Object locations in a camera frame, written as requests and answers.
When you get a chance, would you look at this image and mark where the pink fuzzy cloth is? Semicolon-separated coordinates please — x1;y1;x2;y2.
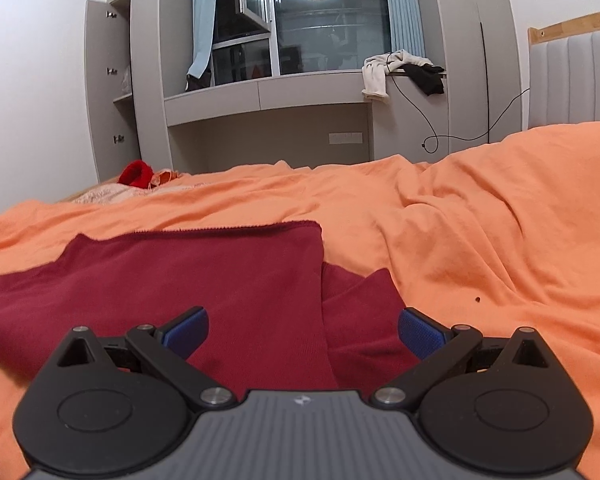
71;169;192;206

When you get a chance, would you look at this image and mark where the light blue curtain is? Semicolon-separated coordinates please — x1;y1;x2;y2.
186;0;219;81
381;0;427;61

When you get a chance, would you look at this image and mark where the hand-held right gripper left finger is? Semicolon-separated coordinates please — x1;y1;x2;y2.
42;306;237;409

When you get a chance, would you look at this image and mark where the black cloth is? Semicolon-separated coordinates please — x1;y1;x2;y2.
402;63;447;97

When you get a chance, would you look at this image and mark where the white cloth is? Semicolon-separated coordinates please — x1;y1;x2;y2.
361;49;434;105

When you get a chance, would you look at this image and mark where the dark red knit garment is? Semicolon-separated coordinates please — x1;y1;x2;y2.
0;220;424;392

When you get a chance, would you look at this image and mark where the window with grey frame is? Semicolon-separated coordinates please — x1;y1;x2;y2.
210;0;397;87

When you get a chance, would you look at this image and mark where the white padded headboard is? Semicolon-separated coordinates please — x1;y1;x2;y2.
527;10;600;132

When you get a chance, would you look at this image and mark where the grey built-in cabinet unit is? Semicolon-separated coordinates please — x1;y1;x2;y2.
105;0;525;184

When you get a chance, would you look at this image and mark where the black cable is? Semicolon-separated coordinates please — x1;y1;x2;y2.
386;51;532;154

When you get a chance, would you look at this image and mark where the red plush item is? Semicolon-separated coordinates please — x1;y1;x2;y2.
118;160;154;189

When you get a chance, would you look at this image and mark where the dark bag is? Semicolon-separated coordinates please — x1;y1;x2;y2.
185;71;214;92

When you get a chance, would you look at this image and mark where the orange blanket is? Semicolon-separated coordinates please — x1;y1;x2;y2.
0;121;600;480

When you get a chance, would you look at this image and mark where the grey cabinet door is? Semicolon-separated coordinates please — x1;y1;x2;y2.
84;0;142;184

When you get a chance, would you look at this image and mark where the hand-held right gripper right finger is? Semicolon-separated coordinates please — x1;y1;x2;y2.
371;306;563;409

